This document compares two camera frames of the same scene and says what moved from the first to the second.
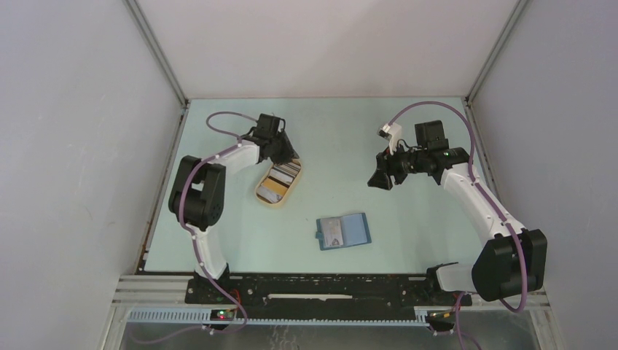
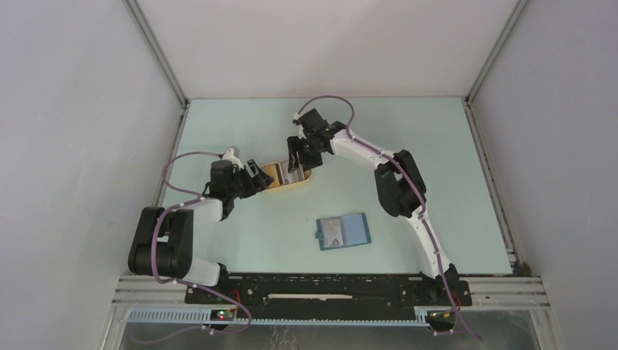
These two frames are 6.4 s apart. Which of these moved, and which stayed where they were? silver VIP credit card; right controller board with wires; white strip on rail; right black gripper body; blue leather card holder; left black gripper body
Moved: left black gripper body; right black gripper body
Stayed: silver VIP credit card; white strip on rail; blue leather card holder; right controller board with wires
